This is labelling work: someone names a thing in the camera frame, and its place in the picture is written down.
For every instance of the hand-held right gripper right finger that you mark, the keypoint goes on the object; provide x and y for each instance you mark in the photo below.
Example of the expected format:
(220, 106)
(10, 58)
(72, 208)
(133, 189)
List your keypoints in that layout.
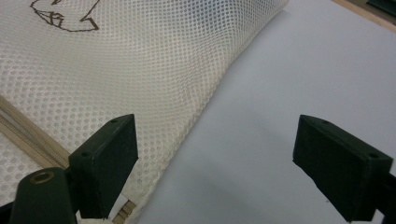
(339, 161)

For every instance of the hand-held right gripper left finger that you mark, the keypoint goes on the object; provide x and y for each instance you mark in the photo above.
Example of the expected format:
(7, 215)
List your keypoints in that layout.
(104, 161)

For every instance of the cream cloth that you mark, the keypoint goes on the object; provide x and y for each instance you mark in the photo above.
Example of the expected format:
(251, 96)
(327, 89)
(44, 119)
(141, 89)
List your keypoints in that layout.
(130, 68)

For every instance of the white table mat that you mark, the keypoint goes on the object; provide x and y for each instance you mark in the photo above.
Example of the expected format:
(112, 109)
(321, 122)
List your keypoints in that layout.
(280, 124)

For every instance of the wooden table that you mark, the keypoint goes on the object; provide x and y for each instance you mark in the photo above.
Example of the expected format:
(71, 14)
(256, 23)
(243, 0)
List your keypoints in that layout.
(367, 17)

